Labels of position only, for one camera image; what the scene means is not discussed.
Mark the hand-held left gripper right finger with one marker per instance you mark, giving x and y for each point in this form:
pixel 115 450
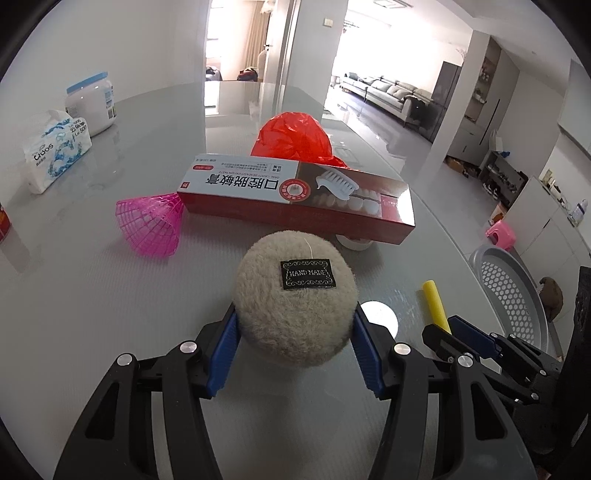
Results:
pixel 369 355

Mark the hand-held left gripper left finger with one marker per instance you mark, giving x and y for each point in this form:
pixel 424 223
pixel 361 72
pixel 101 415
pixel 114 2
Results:
pixel 221 355

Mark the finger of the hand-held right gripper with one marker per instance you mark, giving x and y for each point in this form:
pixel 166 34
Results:
pixel 471 332
pixel 438 339

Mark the yellow foam tube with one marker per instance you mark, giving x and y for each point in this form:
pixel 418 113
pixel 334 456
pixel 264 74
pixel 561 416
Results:
pixel 436 302

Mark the grey perforated basket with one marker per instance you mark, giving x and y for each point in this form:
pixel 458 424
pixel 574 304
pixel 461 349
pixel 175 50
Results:
pixel 508 286

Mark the beige fuzzy ball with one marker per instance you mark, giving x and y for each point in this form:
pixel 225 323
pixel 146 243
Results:
pixel 295 323

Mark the white round lid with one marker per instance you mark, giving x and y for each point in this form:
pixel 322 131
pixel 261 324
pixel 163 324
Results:
pixel 381 314

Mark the brown furry object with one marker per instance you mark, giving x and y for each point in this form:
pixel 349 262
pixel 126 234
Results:
pixel 551 297

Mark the pink plastic stool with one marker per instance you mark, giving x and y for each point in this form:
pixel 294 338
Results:
pixel 501 233

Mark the white tape roll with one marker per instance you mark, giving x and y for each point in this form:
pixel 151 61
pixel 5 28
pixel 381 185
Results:
pixel 353 243

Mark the white low cabinet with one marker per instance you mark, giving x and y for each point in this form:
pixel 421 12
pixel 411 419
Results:
pixel 549 217

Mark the pink mesh cone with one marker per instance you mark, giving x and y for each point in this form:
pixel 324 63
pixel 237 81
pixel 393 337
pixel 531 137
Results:
pixel 147 224

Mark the shoe rack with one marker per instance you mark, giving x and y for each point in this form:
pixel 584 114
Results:
pixel 503 175

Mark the cardboard box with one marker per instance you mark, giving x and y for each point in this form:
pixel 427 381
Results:
pixel 455 166

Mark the red white toothpaste box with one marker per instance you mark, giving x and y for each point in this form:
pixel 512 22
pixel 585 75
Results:
pixel 258 189

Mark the white paper bag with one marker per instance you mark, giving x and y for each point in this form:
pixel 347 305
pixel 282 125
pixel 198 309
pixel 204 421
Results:
pixel 496 141

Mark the red plastic bag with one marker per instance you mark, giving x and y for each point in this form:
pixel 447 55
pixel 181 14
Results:
pixel 291 138

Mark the dark tall cabinet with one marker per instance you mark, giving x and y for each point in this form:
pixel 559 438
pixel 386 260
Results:
pixel 445 101

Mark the grey sofa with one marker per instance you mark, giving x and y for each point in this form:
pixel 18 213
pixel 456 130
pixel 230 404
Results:
pixel 388 94

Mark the small red box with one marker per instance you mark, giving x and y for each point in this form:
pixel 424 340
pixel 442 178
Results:
pixel 3 224

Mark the white blue tissue pack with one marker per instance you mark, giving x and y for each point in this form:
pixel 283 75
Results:
pixel 55 152

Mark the white jar with blue lid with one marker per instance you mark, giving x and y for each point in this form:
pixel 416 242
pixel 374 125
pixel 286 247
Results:
pixel 90 104

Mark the white room door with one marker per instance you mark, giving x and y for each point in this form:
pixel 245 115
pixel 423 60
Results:
pixel 286 41

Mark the grey wall cupboard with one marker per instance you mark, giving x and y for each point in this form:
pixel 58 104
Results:
pixel 485 92

